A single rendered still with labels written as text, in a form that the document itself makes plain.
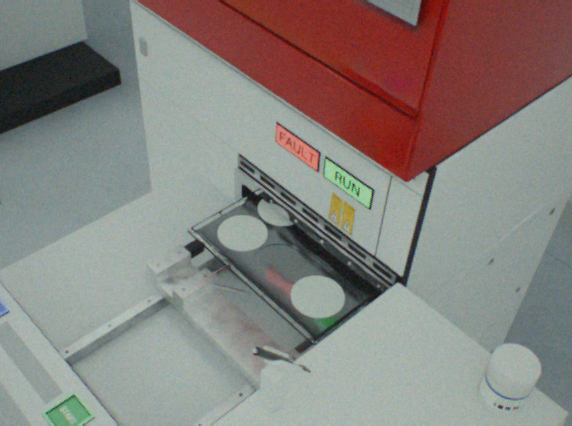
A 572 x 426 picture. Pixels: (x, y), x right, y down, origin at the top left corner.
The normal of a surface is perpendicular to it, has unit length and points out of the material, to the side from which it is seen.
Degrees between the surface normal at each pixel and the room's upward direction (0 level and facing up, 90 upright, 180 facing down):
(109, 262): 0
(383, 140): 90
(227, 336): 0
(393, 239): 90
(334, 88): 90
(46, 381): 0
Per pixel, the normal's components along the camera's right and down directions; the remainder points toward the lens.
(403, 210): -0.73, 0.45
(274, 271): 0.05, -0.71
